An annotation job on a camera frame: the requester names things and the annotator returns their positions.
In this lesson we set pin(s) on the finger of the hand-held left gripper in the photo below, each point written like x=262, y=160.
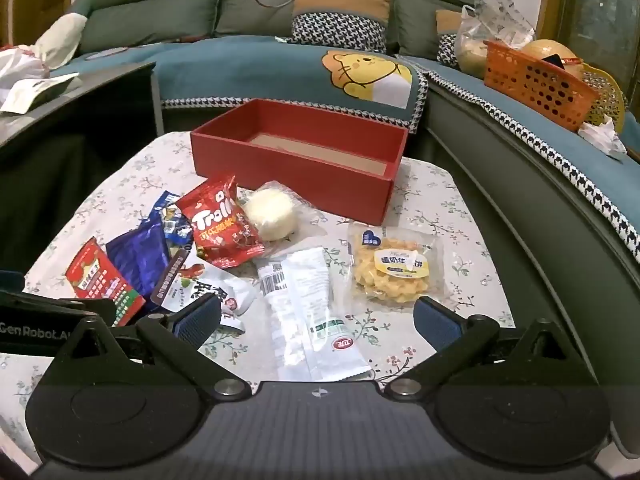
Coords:
x=50, y=305
x=10, y=280

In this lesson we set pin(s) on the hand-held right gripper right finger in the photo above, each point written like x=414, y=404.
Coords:
x=437, y=325

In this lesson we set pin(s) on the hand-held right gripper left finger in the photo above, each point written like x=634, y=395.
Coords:
x=197, y=317

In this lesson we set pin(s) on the white jujube snack packet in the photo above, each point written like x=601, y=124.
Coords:
x=210, y=285

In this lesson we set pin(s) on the red and green snack packet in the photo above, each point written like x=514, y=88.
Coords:
x=97, y=280

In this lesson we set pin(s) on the yellow waffle cookie packet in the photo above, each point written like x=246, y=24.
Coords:
x=390, y=270

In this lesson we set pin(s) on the purple foil snack packet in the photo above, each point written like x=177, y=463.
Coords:
x=140, y=255

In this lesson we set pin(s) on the red gummy candy packet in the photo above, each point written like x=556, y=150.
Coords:
x=220, y=225

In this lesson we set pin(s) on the blue and white candy packet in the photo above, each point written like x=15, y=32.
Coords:
x=167, y=210

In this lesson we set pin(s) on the long white snack packet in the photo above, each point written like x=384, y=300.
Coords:
x=310, y=320

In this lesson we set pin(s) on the white bun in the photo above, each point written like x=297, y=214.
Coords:
x=267, y=212

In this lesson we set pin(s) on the red cardboard box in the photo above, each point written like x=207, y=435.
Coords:
x=300, y=185

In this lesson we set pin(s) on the floral tablecloth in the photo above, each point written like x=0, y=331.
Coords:
x=440, y=195

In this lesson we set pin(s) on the green sofa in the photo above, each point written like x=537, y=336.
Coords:
x=500, y=200

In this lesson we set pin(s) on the black side table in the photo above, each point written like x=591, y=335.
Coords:
x=75, y=105

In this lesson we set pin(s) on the white paper bag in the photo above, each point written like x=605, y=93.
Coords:
x=30, y=92

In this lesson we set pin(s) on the teal bear-print sofa cover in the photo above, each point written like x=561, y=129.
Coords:
x=550, y=160
x=250, y=70

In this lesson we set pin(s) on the white and red plastic bag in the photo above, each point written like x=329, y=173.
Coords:
x=20, y=62

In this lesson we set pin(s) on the pale cloth bundle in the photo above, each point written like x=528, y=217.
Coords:
x=62, y=40

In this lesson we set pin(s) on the crumpled white tissue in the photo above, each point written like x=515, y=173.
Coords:
x=602, y=137

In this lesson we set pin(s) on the orange plastic basket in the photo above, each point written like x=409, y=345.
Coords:
x=530, y=85

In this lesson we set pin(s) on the clear plastic bag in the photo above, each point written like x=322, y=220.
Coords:
x=475, y=45

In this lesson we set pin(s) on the small black item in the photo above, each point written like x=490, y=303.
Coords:
x=554, y=61

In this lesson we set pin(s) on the brown houndstooth pillow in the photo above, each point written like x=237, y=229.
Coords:
x=340, y=5
x=445, y=35

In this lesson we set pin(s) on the yellow pomelo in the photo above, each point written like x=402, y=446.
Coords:
x=537, y=50

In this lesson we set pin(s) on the wooden framed glass door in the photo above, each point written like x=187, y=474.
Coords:
x=600, y=10

